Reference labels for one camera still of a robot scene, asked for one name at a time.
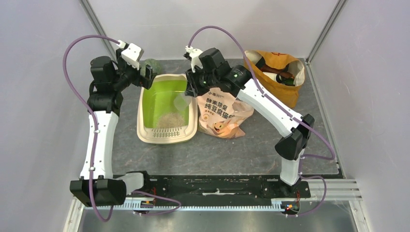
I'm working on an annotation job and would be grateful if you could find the cream green litter box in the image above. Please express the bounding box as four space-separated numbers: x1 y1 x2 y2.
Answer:
137 74 198 144

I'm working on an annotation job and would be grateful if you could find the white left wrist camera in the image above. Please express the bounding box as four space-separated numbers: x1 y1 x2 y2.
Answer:
117 40 144 70

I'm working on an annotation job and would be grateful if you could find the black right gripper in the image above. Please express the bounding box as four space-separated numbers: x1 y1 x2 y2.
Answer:
186 64 219 97

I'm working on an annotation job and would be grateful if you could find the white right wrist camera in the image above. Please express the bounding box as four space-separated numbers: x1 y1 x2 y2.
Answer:
184 45 203 73

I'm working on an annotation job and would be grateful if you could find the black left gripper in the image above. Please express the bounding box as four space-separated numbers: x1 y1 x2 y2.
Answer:
111 49 157 92

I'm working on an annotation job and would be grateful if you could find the pink cat litter bag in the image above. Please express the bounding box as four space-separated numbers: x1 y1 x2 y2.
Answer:
196 87 254 139

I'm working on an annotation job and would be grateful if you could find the clear plastic scoop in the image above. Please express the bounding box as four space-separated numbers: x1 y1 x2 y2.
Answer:
174 92 192 111

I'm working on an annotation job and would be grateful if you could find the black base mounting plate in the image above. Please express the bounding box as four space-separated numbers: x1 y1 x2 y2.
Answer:
141 174 311 206

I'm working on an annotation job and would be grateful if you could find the beige litter pellets pile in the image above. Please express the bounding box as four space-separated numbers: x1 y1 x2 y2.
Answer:
156 112 186 129

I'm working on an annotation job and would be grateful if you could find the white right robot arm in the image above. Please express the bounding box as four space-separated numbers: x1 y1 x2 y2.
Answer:
174 46 314 198

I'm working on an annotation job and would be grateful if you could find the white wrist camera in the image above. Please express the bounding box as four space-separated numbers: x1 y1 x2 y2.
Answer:
117 40 144 70
184 45 203 73

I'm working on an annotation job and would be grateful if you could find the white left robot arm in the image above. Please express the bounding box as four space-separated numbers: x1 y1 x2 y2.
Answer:
70 44 154 207

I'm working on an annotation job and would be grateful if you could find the green fuzzy ball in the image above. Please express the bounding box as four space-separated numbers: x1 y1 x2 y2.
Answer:
140 58 163 76

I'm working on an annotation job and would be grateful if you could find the orange paper bag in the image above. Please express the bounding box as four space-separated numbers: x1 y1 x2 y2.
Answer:
245 50 305 108

